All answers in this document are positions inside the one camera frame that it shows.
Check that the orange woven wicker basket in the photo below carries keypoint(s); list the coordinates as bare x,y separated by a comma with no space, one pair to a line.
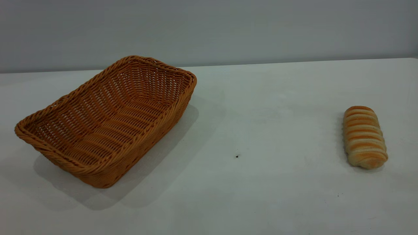
111,127

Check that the striped bread roll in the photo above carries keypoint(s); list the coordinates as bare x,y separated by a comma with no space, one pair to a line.
364,138

